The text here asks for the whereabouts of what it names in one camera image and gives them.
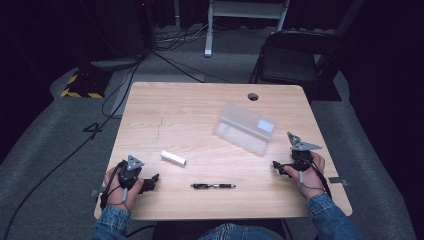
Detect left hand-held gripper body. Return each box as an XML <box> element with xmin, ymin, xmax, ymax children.
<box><xmin>118</xmin><ymin>154</ymin><xmax>146</xmax><ymax>191</ymax></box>

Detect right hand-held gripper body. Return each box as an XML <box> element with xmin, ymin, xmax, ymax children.
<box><xmin>286</xmin><ymin>131</ymin><xmax>323</xmax><ymax>171</ymax></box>

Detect white eraser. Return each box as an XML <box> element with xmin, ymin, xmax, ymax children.
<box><xmin>160</xmin><ymin>149</ymin><xmax>188</xmax><ymax>167</ymax></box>

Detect clear plastic pencil case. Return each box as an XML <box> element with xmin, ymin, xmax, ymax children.
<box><xmin>212</xmin><ymin>101</ymin><xmax>279</xmax><ymax>157</ymax></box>

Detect black pen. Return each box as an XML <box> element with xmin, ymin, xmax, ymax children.
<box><xmin>190</xmin><ymin>182</ymin><xmax>237</xmax><ymax>190</ymax></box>

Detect person's right hand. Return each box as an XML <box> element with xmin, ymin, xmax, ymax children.
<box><xmin>282</xmin><ymin>151</ymin><xmax>326</xmax><ymax>200</ymax></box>

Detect person's left hand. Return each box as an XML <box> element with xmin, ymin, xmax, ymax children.
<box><xmin>103</xmin><ymin>163</ymin><xmax>145</xmax><ymax>213</ymax></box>

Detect person's legs in jeans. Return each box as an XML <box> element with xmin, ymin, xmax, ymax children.
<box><xmin>197</xmin><ymin>222</ymin><xmax>285</xmax><ymax>240</ymax></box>

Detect black folding chair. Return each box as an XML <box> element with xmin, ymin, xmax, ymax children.
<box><xmin>248</xmin><ymin>29</ymin><xmax>345</xmax><ymax>102</ymax></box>

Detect yellow black striped base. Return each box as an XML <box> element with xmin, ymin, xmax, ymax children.
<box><xmin>60</xmin><ymin>69</ymin><xmax>113</xmax><ymax>100</ymax></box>

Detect dark equipment stand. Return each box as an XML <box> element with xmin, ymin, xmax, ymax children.
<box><xmin>78</xmin><ymin>0</ymin><xmax>156</xmax><ymax>73</ymax></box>

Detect grey wrist strap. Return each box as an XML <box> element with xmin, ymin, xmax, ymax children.
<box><xmin>108</xmin><ymin>186</ymin><xmax>133</xmax><ymax>214</ymax></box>
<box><xmin>297</xmin><ymin>170</ymin><xmax>326</xmax><ymax>200</ymax></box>

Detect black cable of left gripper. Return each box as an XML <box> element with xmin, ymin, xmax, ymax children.
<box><xmin>99</xmin><ymin>161</ymin><xmax>123</xmax><ymax>211</ymax></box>

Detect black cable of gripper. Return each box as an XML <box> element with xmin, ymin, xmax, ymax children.
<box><xmin>99</xmin><ymin>161</ymin><xmax>123</xmax><ymax>211</ymax></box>
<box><xmin>307</xmin><ymin>155</ymin><xmax>334</xmax><ymax>200</ymax></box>

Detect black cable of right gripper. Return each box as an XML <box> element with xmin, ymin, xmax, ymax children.
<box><xmin>307</xmin><ymin>155</ymin><xmax>334</xmax><ymax>200</ymax></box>

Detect black cable under table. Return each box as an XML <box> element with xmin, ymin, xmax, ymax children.
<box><xmin>124</xmin><ymin>224</ymin><xmax>157</xmax><ymax>240</ymax></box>

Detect looped black floor cable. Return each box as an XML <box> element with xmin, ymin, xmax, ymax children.
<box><xmin>100</xmin><ymin>63</ymin><xmax>139</xmax><ymax>120</ymax></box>

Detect long black floor cable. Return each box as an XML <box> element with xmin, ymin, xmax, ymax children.
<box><xmin>0</xmin><ymin>61</ymin><xmax>143</xmax><ymax>240</ymax></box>

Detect thin black floor cable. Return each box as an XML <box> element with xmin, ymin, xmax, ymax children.
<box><xmin>150</xmin><ymin>49</ymin><xmax>232</xmax><ymax>84</ymax></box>

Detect bundle of floor cables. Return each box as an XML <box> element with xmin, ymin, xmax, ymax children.
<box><xmin>153</xmin><ymin>18</ymin><xmax>218</xmax><ymax>53</ymax></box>

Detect white metal stand frame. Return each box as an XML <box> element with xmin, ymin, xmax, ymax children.
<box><xmin>203</xmin><ymin>0</ymin><xmax>292</xmax><ymax>59</ymax></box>

